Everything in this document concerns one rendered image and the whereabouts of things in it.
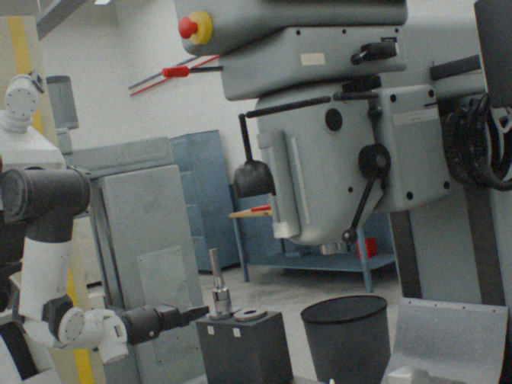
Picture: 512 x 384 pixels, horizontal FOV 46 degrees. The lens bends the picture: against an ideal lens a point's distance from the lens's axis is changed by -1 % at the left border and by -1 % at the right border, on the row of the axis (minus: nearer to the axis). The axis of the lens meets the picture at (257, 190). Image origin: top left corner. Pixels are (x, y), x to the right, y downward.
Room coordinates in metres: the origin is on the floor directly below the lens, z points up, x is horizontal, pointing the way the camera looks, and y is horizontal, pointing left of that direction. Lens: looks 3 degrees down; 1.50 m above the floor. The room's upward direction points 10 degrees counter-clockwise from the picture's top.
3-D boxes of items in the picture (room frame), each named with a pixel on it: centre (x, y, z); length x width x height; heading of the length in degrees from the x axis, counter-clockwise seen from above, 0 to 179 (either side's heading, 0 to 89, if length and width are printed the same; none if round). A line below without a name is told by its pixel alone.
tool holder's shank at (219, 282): (1.67, 0.15, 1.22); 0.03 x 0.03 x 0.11
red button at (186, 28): (1.13, 0.07, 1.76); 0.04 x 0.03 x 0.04; 37
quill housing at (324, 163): (1.28, -0.14, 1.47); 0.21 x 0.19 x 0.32; 37
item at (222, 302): (1.67, 0.15, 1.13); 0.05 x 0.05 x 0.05
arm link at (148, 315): (1.57, 0.31, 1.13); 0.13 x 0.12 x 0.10; 32
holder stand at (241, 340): (1.64, 0.11, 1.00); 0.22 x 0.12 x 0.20; 47
